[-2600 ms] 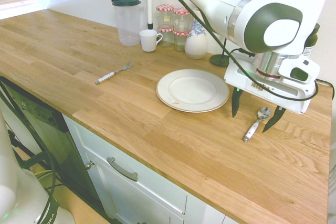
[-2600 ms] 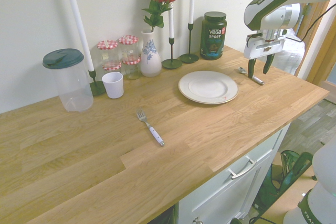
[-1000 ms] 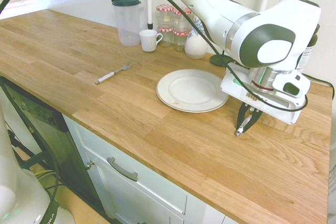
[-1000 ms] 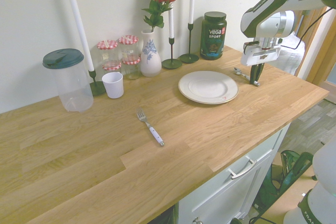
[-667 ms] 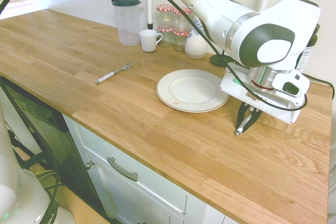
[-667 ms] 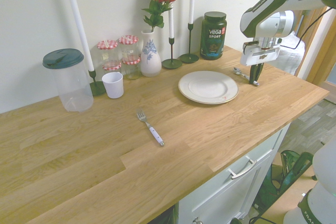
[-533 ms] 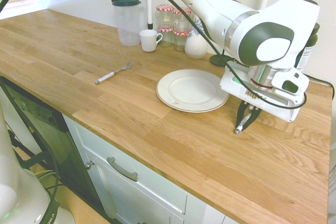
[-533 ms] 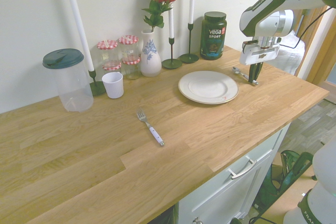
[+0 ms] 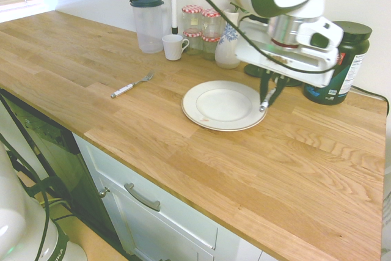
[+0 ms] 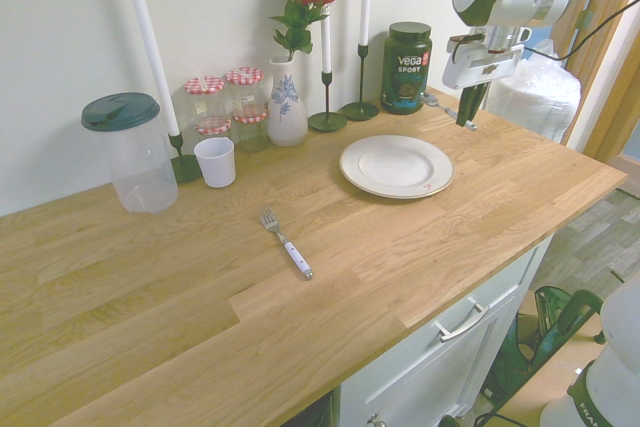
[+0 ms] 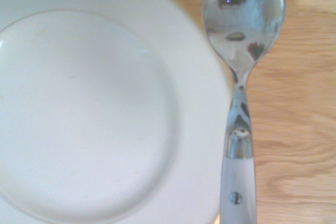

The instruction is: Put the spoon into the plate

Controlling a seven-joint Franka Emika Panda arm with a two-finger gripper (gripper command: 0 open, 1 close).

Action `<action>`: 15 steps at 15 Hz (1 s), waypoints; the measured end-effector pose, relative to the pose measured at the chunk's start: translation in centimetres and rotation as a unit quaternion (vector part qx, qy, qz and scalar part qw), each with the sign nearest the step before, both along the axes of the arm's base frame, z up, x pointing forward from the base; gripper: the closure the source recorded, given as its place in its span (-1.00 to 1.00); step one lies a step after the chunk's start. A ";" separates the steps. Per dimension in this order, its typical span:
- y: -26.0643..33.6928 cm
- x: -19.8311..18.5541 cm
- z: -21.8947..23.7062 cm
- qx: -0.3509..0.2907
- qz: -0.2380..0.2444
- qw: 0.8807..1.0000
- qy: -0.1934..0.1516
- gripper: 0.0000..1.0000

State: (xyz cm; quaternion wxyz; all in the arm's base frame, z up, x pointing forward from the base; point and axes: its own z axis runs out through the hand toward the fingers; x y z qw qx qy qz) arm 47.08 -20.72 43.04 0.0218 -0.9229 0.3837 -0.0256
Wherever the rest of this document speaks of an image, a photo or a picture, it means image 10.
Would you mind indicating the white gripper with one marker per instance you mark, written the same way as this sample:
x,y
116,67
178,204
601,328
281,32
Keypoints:
x,y
480,67

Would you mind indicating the white gold-rimmed plate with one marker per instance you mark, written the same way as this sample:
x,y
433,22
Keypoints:
x,y
397,167

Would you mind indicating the bubble wrap roll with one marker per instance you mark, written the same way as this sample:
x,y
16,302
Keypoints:
x,y
540,97

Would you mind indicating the dark green protein powder tub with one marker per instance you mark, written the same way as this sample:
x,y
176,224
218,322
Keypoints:
x,y
406,72

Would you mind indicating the black candle holder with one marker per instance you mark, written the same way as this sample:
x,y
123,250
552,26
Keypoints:
x,y
359,110
327,121
184,169

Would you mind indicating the white vase with blue flower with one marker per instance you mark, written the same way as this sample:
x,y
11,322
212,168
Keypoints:
x,y
286,122

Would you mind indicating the glass jar red checkered lid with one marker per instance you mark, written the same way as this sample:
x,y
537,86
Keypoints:
x,y
251,134
245,89
214,126
204,97

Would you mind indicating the white plastic cup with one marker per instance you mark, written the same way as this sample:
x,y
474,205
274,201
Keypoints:
x,y
216,164

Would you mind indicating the silver cabinet knob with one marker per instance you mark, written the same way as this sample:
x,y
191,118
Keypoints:
x,y
375,420

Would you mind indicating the clear pitcher with green lid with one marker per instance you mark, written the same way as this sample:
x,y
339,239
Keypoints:
x,y
135,162

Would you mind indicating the wooden door frame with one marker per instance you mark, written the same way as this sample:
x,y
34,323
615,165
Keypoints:
x,y
612,77

